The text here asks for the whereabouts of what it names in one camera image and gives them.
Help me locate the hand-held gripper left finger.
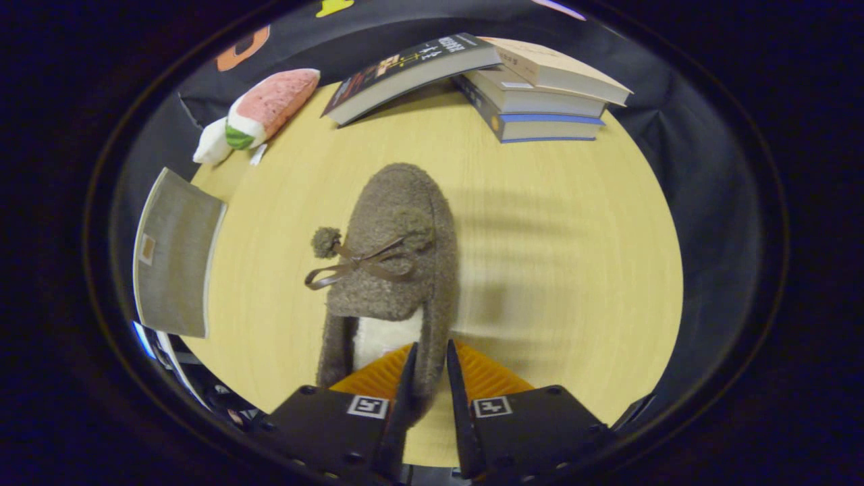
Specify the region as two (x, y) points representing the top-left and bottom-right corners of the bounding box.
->
(260, 342), (420, 484)

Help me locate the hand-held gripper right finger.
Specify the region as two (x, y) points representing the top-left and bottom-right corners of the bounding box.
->
(445, 339), (610, 481)

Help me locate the brown fuzzy shoe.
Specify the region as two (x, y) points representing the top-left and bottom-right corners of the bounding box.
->
(304, 162), (461, 427)

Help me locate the cream fabric storage box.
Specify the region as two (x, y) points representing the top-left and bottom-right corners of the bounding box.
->
(132, 167), (227, 340)

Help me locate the blue cover book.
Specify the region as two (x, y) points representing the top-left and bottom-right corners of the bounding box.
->
(452, 75), (607, 144)

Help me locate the white plush toy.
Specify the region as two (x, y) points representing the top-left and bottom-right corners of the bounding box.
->
(192, 115), (234, 167)

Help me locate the grey cover book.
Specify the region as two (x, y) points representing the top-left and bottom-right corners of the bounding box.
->
(462, 67), (609, 119)

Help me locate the watermelon slice plush toy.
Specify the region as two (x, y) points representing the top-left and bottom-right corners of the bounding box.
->
(224, 67), (322, 167)

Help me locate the black cover book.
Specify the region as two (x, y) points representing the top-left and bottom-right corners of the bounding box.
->
(320, 32), (504, 128)

